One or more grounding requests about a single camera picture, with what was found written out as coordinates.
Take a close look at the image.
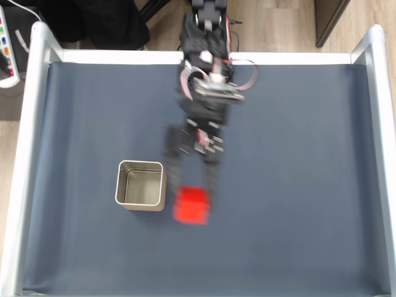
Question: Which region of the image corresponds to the red cube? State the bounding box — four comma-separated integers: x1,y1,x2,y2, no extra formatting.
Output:
172,186,212,226

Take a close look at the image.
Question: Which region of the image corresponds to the square metal tin container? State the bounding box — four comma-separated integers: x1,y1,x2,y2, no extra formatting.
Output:
114,160,168,212

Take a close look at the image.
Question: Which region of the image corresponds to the dark blue mat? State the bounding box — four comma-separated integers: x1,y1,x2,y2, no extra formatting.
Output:
23,61,389,295

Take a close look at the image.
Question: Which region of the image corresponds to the dark brown cabinet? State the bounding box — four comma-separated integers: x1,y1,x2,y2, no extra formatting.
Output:
314,0,352,48

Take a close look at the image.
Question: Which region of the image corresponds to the grey tape strip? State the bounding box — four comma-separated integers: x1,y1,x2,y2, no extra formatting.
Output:
14,29,30,53

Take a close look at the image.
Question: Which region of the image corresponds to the white device with coloured buttons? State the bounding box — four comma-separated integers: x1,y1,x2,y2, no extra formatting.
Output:
0,5,21,89

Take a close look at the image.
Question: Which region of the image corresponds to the camera circuit board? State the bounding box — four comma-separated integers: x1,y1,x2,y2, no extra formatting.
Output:
192,71,246,102

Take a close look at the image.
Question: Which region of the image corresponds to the white and red wire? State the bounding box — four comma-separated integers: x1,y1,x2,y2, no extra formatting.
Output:
179,58,261,101

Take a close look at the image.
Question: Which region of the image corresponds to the black plug cable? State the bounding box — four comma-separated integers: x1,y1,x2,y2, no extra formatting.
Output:
227,19,244,54

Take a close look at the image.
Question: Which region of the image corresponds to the silver table frame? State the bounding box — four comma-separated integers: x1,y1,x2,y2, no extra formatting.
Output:
0,20,396,297

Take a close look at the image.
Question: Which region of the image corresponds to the white cable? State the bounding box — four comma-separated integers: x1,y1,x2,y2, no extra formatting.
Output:
5,0,41,23

